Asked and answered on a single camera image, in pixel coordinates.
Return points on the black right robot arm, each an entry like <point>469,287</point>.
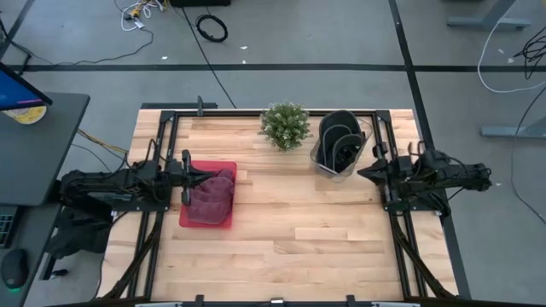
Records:
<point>452,175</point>

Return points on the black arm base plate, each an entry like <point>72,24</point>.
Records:
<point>409,208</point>
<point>128,207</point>

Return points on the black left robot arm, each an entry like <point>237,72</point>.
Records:
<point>106,185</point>

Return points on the yellow round bowl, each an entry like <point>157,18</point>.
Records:
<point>27,116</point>

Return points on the grey desk foot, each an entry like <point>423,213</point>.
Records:
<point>486,22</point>
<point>512,131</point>

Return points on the dark grey baseball cap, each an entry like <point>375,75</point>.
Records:
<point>341,117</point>
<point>327,143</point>
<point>347,153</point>

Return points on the red plastic bin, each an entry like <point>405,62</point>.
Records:
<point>184,219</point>

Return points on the black cloth bag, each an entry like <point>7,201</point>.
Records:
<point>77,239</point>

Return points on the computer monitor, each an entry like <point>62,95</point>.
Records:
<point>17,91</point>

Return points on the dark grey desk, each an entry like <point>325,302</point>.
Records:
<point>38,149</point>

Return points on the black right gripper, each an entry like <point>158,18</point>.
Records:
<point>396,175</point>

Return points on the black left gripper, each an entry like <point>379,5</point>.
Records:
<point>177,175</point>

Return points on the black floor box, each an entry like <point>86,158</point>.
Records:
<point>200,2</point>

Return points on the black aluminium frame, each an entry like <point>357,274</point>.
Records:
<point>239,113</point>

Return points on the clear plastic bin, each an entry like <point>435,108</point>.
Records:
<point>324,172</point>

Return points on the black keyboard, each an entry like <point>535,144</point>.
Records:
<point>5,226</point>

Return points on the small green potted plant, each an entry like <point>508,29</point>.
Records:
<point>286,125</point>

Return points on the black computer mouse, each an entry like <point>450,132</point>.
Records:
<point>13,266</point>

